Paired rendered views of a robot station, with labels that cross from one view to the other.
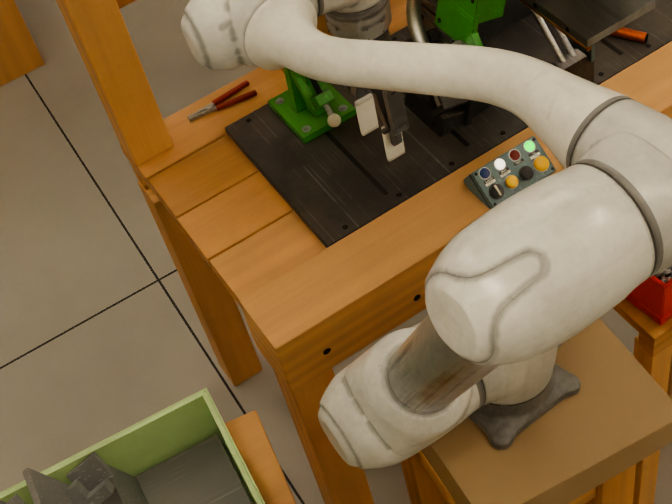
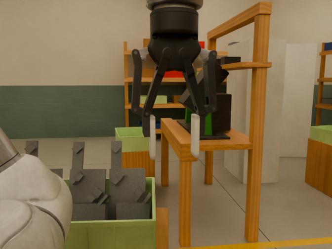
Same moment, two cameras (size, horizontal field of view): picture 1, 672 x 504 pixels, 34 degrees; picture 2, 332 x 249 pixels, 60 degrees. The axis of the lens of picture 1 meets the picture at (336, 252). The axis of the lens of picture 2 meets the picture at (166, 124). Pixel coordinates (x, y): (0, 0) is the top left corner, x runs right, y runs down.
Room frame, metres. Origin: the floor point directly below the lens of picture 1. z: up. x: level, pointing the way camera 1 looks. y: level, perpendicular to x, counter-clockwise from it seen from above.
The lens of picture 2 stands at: (1.29, -0.57, 1.41)
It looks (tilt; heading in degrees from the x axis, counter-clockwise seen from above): 9 degrees down; 102
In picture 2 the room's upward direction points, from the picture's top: straight up
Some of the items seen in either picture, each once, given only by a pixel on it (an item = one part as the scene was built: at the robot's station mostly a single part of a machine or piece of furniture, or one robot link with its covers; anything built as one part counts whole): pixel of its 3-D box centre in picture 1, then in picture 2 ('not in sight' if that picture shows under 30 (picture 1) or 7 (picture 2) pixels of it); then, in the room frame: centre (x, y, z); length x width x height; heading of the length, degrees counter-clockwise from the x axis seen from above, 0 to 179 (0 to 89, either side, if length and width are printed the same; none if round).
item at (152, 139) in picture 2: (393, 140); (151, 136); (1.18, -0.13, 1.32); 0.03 x 0.01 x 0.07; 111
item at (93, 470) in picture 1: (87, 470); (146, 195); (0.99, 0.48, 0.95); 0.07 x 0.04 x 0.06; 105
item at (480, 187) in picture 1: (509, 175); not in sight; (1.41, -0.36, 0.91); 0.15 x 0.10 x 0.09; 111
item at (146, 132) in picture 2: (398, 134); (140, 120); (1.16, -0.13, 1.34); 0.03 x 0.01 x 0.05; 21
